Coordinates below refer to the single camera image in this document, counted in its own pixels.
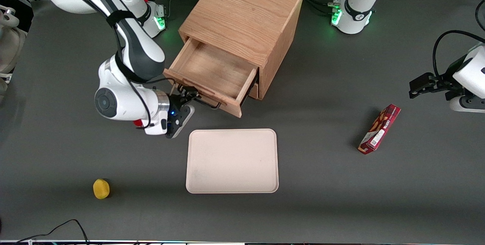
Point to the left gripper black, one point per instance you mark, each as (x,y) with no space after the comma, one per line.
(445,83)

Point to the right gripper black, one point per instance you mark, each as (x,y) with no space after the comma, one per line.
(176,101)

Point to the wooden drawer with interior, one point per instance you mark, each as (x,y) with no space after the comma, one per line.
(216,66)

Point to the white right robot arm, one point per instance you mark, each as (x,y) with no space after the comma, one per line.
(132,47)

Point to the closed wooden drawer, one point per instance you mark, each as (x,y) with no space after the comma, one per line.
(254,92)

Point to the wooden drawer cabinet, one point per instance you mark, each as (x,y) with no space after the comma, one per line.
(246,10)

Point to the red shortbread biscuit box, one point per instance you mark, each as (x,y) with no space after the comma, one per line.
(379,129)

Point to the cream plastic tray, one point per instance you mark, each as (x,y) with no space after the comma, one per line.
(232,161)

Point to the yellow round sponge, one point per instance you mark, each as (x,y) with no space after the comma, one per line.
(101,189)

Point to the white plastic fixture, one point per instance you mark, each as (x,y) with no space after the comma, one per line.
(8,15)

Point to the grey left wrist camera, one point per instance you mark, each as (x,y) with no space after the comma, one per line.
(470,104)

